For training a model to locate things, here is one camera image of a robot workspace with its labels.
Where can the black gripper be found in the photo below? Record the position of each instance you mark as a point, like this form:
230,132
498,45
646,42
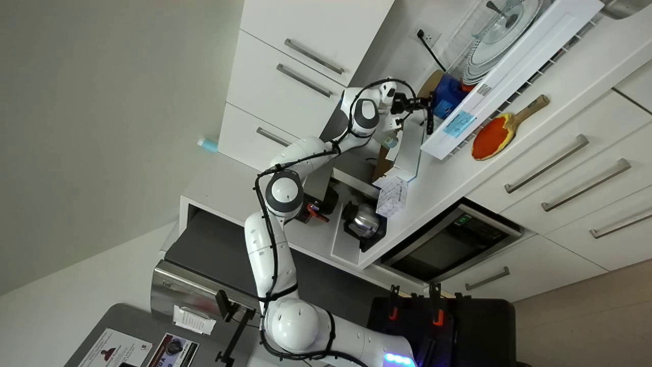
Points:
400,102

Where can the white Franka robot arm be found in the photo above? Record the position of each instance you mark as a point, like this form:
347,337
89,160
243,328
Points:
286,318

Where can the blue bowl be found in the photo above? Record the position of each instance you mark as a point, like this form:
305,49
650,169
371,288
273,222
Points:
449,94

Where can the red table tennis paddle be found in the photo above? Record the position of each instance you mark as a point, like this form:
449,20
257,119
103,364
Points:
500,136

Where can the printed paper sheet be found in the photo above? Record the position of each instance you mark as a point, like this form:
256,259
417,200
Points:
392,196

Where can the black steel coffee machine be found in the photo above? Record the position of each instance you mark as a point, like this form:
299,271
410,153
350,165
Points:
338,190

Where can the glass coffee pot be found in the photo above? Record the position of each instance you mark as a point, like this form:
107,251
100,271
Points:
361,220

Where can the built-in black oven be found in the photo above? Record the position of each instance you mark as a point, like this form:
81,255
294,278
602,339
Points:
449,241

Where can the large white cabinet door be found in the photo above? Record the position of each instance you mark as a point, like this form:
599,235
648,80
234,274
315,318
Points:
257,140

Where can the grey robot mounting table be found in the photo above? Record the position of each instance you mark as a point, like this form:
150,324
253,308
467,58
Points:
155,337

